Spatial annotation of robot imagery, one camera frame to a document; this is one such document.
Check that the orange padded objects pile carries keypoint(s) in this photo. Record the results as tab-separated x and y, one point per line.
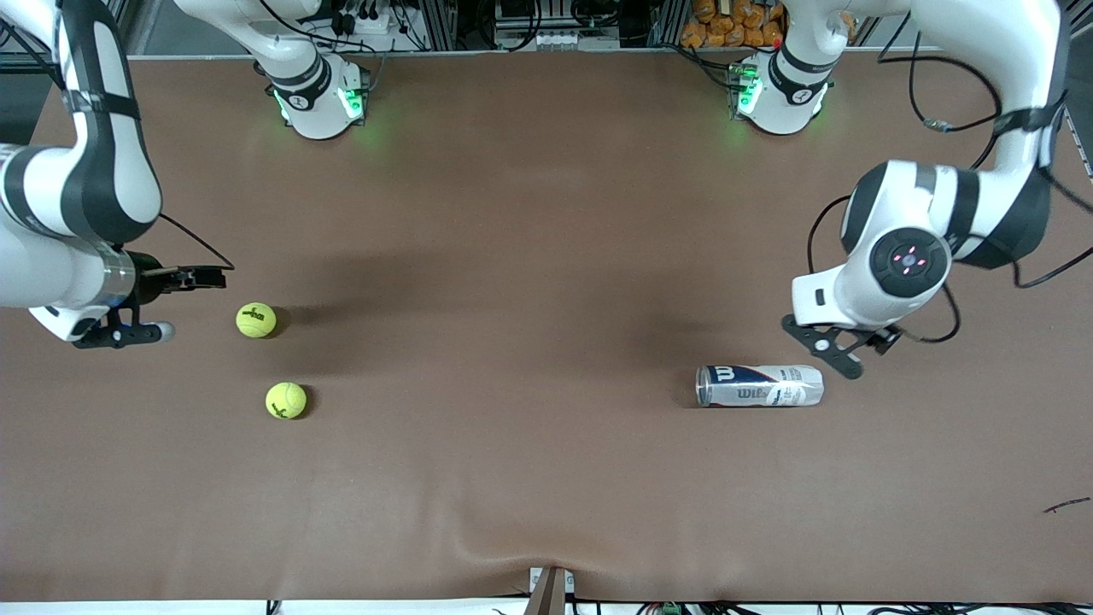
726	26

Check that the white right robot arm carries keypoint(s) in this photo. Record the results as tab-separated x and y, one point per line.
43	273

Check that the white socket box black plugs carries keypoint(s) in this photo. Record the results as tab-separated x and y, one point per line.
363	21

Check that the clear Wilson tennis ball can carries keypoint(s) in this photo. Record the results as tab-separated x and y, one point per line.
760	386

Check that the camera support post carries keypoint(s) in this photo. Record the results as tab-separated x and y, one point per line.
546	594

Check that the small dark twig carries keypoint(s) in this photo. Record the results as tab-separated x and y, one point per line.
1067	505

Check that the white power strip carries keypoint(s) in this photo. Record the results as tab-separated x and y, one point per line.
559	40

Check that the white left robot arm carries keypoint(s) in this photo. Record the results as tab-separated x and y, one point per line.
888	196

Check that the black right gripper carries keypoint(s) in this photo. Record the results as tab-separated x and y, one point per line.
150	284

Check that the aluminium frame profile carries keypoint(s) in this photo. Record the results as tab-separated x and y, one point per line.
437	21
669	21

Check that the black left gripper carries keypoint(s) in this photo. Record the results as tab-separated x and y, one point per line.
886	339

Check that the yellow-green Wilson tennis ball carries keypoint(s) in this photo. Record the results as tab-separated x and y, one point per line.
255	319
286	400

